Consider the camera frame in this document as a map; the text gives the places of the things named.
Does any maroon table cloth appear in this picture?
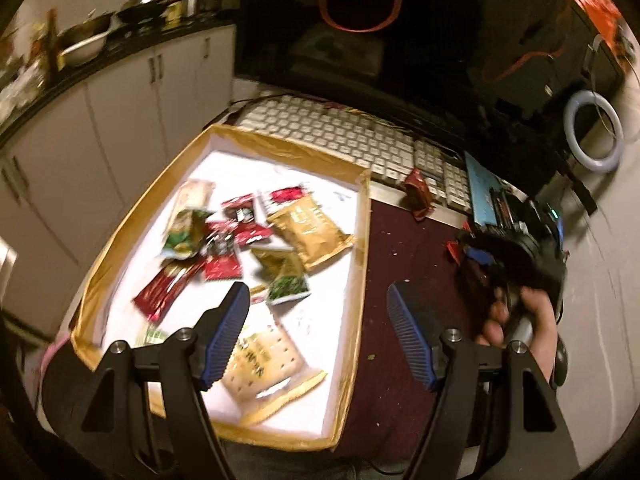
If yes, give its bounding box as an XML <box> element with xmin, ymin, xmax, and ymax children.
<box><xmin>332</xmin><ymin>195</ymin><xmax>501</xmax><ymax>461</ymax></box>

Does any crinkled red packet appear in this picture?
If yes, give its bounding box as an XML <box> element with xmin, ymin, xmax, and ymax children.
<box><xmin>403</xmin><ymin>168</ymin><xmax>434</xmax><ymax>222</ymax></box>

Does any green leaf print packet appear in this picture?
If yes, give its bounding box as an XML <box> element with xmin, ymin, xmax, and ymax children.
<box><xmin>266</xmin><ymin>259</ymin><xmax>311</xmax><ymax>307</ymax></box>

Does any person's right hand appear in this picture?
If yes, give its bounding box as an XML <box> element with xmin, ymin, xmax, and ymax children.
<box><xmin>477</xmin><ymin>287</ymin><xmax>558</xmax><ymax>388</ymax></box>

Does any white snack packet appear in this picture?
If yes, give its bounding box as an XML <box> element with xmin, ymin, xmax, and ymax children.
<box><xmin>260</xmin><ymin>186</ymin><xmax>307</xmax><ymax>221</ymax></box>

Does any blue notebook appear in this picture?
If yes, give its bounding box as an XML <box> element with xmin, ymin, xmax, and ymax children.
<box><xmin>464</xmin><ymin>151</ymin><xmax>523</xmax><ymax>231</ymax></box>

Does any long red chocolate packet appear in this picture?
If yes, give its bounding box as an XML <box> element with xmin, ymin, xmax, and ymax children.
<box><xmin>132</xmin><ymin>259</ymin><xmax>207</xmax><ymax>322</ymax></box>

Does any white keyboard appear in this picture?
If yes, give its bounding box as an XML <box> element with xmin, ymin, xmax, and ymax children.
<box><xmin>234</xmin><ymin>94</ymin><xmax>473</xmax><ymax>212</ymax></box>

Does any white kitchen cabinet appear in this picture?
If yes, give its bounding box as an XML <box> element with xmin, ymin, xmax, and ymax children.
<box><xmin>0</xmin><ymin>22</ymin><xmax>237</xmax><ymax>341</ymax></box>

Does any small gold green packet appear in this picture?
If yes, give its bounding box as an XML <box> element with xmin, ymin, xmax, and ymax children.
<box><xmin>251</xmin><ymin>246</ymin><xmax>302</xmax><ymax>277</ymax></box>

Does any red packet with white print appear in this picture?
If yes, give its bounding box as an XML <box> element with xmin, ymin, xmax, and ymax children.
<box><xmin>220</xmin><ymin>193</ymin><xmax>257</xmax><ymax>224</ymax></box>

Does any green snack packet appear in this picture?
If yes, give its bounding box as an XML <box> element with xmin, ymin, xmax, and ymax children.
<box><xmin>161</xmin><ymin>208</ymin><xmax>212</xmax><ymax>261</ymax></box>

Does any black monitor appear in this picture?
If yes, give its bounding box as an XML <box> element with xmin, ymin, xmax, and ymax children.
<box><xmin>232</xmin><ymin>0</ymin><xmax>626</xmax><ymax>173</ymax></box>

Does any red printed bag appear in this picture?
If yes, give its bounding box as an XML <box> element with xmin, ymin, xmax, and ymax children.
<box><xmin>564</xmin><ymin>0</ymin><xmax>638</xmax><ymax>68</ymax></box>

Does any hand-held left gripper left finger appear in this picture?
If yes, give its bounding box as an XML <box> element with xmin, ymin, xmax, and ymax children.
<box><xmin>65</xmin><ymin>281</ymin><xmax>251</xmax><ymax>480</ymax></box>

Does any metal cooking bowl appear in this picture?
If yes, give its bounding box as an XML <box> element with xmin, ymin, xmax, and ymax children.
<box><xmin>57</xmin><ymin>14</ymin><xmax>113</xmax><ymax>68</ymax></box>

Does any white box with yellow edges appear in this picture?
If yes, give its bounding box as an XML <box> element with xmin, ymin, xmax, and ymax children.
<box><xmin>69</xmin><ymin>124</ymin><xmax>373</xmax><ymax>454</ymax></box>

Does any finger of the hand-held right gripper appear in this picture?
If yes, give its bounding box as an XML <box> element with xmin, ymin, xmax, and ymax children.
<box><xmin>457</xmin><ymin>232</ymin><xmax>541</xmax><ymax>286</ymax></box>

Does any black wok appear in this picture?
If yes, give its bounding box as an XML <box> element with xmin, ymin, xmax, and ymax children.
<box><xmin>117</xmin><ymin>0</ymin><xmax>171</xmax><ymax>24</ymax></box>

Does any white ring light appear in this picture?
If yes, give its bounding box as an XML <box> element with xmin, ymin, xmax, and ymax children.
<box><xmin>563</xmin><ymin>90</ymin><xmax>626</xmax><ymax>174</ymax></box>

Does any beige cracker packet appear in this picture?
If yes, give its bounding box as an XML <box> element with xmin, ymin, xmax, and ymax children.
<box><xmin>220</xmin><ymin>326</ymin><xmax>328</xmax><ymax>427</ymax></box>

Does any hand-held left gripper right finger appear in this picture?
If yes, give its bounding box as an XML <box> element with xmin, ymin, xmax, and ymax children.
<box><xmin>387</xmin><ymin>282</ymin><xmax>576</xmax><ymax>480</ymax></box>

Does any golden snack packet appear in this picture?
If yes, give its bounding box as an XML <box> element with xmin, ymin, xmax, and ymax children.
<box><xmin>266</xmin><ymin>195</ymin><xmax>357</xmax><ymax>272</ymax></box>

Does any metal pot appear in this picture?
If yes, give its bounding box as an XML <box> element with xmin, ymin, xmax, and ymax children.
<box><xmin>167</xmin><ymin>0</ymin><xmax>201</xmax><ymax>20</ymax></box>

